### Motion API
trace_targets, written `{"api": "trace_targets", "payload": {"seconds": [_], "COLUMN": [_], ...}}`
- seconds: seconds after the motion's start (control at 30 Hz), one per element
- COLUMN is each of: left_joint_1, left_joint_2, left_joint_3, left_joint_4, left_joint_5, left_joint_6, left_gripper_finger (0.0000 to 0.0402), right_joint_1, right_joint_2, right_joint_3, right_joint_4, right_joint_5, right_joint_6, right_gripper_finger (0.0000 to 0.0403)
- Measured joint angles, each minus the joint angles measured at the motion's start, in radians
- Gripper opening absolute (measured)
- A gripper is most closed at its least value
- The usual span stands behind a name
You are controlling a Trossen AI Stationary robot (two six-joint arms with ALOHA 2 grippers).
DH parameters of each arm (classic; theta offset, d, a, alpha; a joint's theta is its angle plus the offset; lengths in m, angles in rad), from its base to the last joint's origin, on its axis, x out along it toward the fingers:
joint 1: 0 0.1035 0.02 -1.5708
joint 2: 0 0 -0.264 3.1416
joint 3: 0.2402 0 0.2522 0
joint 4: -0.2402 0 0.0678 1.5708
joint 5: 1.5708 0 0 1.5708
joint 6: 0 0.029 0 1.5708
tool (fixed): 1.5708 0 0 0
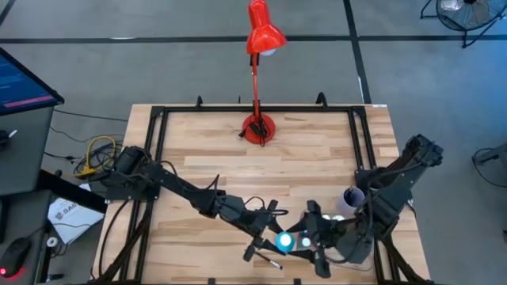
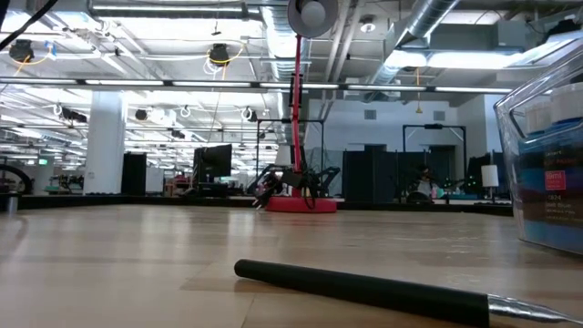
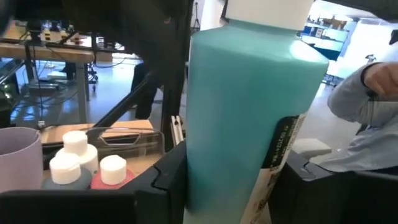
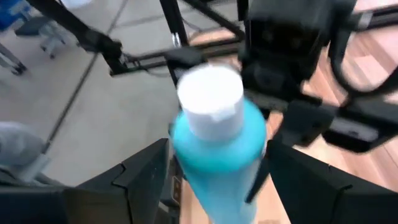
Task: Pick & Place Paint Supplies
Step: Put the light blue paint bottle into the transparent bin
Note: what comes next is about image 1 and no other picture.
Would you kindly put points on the clear plastic bin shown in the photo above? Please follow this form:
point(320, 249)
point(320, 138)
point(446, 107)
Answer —
point(364, 267)

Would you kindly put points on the grey equipment leg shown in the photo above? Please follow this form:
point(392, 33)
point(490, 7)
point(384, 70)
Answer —
point(495, 154)

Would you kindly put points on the purple plastic cup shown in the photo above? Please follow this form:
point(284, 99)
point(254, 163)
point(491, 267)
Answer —
point(342, 204)

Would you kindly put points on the black aluminium table frame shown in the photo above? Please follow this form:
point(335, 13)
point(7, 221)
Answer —
point(222, 108)

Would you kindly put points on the computer monitor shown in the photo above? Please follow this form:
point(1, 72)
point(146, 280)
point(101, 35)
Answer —
point(20, 87)

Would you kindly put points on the white tape roll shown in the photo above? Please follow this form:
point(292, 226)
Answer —
point(48, 242)

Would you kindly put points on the large light blue paint bottle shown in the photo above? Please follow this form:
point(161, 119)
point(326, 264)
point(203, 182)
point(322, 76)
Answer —
point(285, 241)

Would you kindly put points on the black computer mouse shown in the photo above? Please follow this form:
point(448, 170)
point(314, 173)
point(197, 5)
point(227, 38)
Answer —
point(14, 257)

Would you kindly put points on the red desk lamp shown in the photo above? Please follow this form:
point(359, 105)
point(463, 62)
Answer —
point(261, 35)

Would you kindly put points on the black side table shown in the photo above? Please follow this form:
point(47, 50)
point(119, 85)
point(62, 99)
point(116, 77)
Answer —
point(71, 192)

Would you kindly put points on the grey desk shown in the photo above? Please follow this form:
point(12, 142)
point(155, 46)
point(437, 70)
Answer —
point(24, 158)

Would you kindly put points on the black floor fan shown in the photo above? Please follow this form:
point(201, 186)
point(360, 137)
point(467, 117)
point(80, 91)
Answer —
point(467, 16)

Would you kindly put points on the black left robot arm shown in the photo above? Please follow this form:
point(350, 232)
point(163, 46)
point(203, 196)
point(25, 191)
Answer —
point(178, 184)

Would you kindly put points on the white printed paper sheet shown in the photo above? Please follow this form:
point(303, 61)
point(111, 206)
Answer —
point(71, 221)

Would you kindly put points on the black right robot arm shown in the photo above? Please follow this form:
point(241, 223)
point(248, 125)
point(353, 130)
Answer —
point(396, 186)

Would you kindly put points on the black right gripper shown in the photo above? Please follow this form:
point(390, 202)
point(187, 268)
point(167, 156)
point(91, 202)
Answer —
point(326, 235)

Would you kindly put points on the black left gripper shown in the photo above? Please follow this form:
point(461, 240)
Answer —
point(241, 213)

